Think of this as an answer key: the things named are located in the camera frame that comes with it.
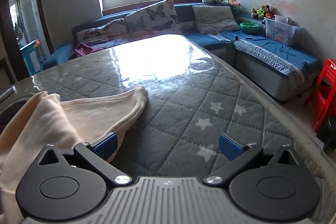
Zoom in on colourful plush toys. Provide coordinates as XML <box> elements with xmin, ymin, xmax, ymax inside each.
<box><xmin>251</xmin><ymin>5</ymin><xmax>274</xmax><ymax>19</ymax></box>

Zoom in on magenta cloth on sofa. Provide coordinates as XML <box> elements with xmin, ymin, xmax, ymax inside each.
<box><xmin>73</xmin><ymin>43</ymin><xmax>102</xmax><ymax>58</ymax></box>

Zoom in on blue corner sofa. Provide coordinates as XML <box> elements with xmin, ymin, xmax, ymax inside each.
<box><xmin>43</xmin><ymin>3</ymin><xmax>322</xmax><ymax>101</ymax></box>

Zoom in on black round induction cooktop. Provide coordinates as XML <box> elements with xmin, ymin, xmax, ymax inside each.
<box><xmin>0</xmin><ymin>100</ymin><xmax>27</xmax><ymax>134</ymax></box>

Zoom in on turquoise child furniture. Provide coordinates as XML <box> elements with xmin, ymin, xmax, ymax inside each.
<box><xmin>20</xmin><ymin>39</ymin><xmax>44</xmax><ymax>75</ymax></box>

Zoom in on small butterfly cushion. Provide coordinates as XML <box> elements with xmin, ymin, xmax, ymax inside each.
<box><xmin>76</xmin><ymin>19</ymin><xmax>129</xmax><ymax>50</ymax></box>

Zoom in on large butterfly cushion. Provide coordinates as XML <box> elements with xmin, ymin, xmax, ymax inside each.
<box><xmin>125</xmin><ymin>0</ymin><xmax>183</xmax><ymax>40</ymax></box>

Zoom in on red plastic stool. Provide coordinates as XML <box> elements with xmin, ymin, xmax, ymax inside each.
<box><xmin>306</xmin><ymin>59</ymin><xmax>335</xmax><ymax>132</ymax></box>

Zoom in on grey plain cushion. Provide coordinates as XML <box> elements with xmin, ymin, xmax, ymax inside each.
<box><xmin>193</xmin><ymin>6</ymin><xmax>240</xmax><ymax>34</ymax></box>

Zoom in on clear plastic storage box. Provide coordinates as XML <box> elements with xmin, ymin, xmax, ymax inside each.
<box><xmin>265</xmin><ymin>18</ymin><xmax>303</xmax><ymax>47</ymax></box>

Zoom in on white remote control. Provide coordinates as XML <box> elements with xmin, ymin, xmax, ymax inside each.
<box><xmin>0</xmin><ymin>85</ymin><xmax>16</xmax><ymax>102</ymax></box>

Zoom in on cream beige garment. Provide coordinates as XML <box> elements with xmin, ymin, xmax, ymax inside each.
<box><xmin>1</xmin><ymin>86</ymin><xmax>148</xmax><ymax>223</ymax></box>

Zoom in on green plastic bowl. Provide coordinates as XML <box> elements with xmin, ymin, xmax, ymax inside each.
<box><xmin>240</xmin><ymin>22</ymin><xmax>261</xmax><ymax>34</ymax></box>

